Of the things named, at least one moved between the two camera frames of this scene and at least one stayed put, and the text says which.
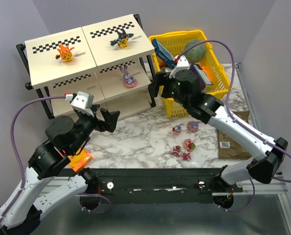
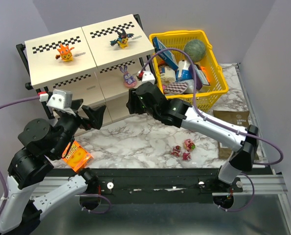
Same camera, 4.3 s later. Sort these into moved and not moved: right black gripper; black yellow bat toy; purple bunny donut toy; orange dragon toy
Moved: right black gripper
Not moved: black yellow bat toy; orange dragon toy; purple bunny donut toy
